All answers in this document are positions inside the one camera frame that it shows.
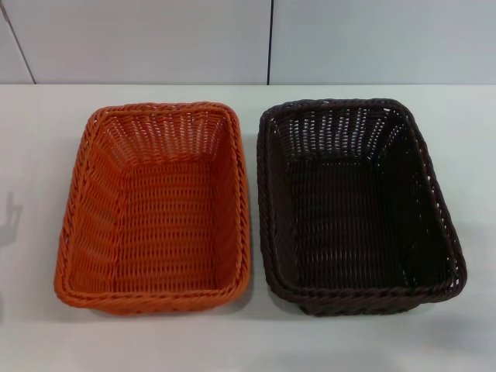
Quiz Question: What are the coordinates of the dark brown woven basket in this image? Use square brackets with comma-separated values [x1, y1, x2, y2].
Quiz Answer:
[255, 96, 469, 317]

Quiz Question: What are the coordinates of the orange woven plastic basket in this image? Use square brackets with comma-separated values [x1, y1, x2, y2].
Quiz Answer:
[53, 101, 255, 315]

